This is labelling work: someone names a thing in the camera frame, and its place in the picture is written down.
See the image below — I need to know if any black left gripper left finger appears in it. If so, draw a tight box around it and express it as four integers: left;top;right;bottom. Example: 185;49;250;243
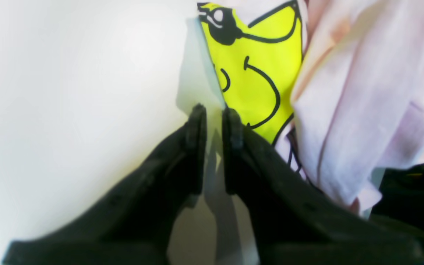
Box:
2;104;207;265

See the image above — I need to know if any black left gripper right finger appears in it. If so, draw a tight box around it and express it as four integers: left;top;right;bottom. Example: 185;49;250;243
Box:
222;108;424;265

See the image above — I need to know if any pink T-shirt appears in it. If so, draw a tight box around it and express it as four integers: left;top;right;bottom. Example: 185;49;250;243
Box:
177;0;424;218

